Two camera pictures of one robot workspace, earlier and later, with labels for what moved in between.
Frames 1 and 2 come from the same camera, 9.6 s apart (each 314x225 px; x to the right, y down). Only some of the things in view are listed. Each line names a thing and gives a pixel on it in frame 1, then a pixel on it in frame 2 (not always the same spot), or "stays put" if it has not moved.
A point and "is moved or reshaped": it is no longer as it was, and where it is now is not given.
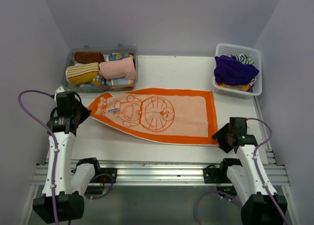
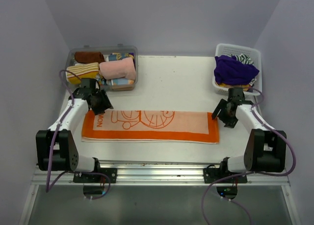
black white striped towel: (243, 58) stays put
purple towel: (229, 71) stays put
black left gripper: (86, 112) -> (105, 105)
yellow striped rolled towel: (84, 73) stays put
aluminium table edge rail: (165, 173) stays put
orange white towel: (172, 115) is moved or reshaped
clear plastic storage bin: (101, 69) stays put
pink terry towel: (124, 68) stays put
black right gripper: (219, 135) -> (230, 122)
